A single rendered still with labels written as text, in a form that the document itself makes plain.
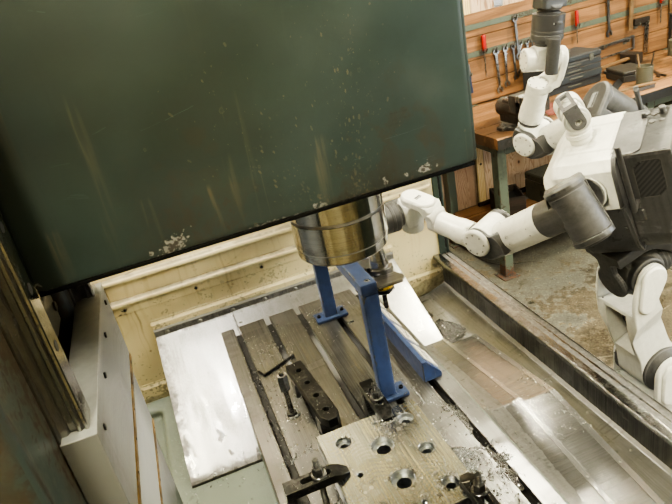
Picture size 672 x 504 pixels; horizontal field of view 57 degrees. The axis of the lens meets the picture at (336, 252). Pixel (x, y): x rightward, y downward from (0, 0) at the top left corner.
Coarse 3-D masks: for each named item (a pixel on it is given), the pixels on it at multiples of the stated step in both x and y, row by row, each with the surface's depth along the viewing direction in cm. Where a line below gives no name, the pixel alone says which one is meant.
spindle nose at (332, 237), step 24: (312, 216) 95; (336, 216) 95; (360, 216) 96; (384, 216) 101; (312, 240) 98; (336, 240) 96; (360, 240) 97; (384, 240) 102; (312, 264) 101; (336, 264) 99
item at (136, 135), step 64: (0, 0) 67; (64, 0) 69; (128, 0) 71; (192, 0) 73; (256, 0) 75; (320, 0) 78; (384, 0) 80; (448, 0) 83; (0, 64) 69; (64, 64) 71; (128, 64) 73; (192, 64) 75; (256, 64) 78; (320, 64) 81; (384, 64) 83; (448, 64) 86; (0, 128) 71; (64, 128) 73; (128, 128) 76; (192, 128) 78; (256, 128) 81; (320, 128) 84; (384, 128) 87; (448, 128) 90; (0, 192) 74; (64, 192) 76; (128, 192) 78; (192, 192) 81; (256, 192) 84; (320, 192) 87; (64, 256) 79; (128, 256) 81
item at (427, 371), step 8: (360, 304) 193; (384, 320) 172; (392, 328) 167; (392, 336) 169; (400, 336) 163; (400, 344) 164; (408, 344) 159; (400, 352) 166; (408, 352) 159; (416, 352) 156; (408, 360) 161; (416, 360) 155; (424, 360) 152; (416, 368) 157; (424, 368) 152; (432, 368) 153; (424, 376) 153; (432, 376) 154; (440, 376) 155
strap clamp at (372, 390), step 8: (360, 384) 140; (368, 384) 140; (376, 384) 133; (368, 392) 137; (376, 392) 134; (368, 400) 136; (376, 400) 134; (384, 400) 134; (368, 408) 141; (376, 408) 132; (384, 408) 132; (368, 416) 142; (384, 416) 131
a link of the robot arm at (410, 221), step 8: (392, 200) 182; (392, 208) 175; (400, 208) 176; (408, 208) 175; (392, 216) 174; (400, 216) 175; (408, 216) 176; (416, 216) 177; (400, 224) 175; (408, 224) 178; (416, 224) 179; (408, 232) 181; (416, 232) 181
